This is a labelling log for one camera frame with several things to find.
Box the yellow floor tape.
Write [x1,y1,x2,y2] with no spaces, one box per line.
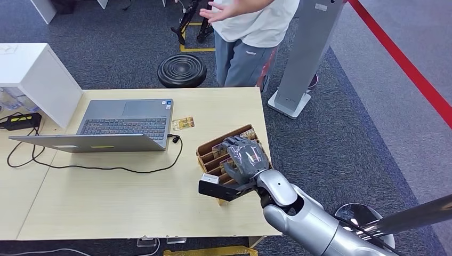
[180,21,216,53]

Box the grey open laptop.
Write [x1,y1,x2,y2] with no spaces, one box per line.
[9,98,174,154]

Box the black power adapter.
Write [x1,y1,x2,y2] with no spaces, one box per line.
[3,113,42,131]

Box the person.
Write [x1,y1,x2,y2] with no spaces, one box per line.
[199,0,301,93]

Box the white furniture panel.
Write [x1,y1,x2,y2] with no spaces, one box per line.
[30,0,57,25]

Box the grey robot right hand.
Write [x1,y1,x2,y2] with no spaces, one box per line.
[221,135,270,185]

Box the white box shelf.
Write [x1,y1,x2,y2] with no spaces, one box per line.
[0,43,83,129]

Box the dark grey pole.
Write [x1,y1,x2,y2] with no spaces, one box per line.
[353,194,452,243]

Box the black tripod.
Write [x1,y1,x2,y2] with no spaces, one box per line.
[171,0,214,45]

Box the red floor tape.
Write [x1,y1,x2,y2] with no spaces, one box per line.
[348,0,452,130]

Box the white cable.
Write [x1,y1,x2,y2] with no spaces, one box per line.
[0,248,93,256]

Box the black round stool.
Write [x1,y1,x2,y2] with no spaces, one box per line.
[157,53,208,89]

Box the chrome round base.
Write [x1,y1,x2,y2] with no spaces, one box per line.
[334,203,396,250]

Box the person's right hand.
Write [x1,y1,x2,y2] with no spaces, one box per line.
[199,2,237,23]

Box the wooden slotted card holder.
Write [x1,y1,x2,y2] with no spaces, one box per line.
[196,123,275,207]

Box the grey kiosk stand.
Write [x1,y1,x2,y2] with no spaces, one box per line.
[267,0,345,120]

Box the black laptop charger cable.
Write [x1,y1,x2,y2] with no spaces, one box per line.
[0,112,183,174]

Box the yellow flat panel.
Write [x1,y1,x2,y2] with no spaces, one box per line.
[163,246,259,256]

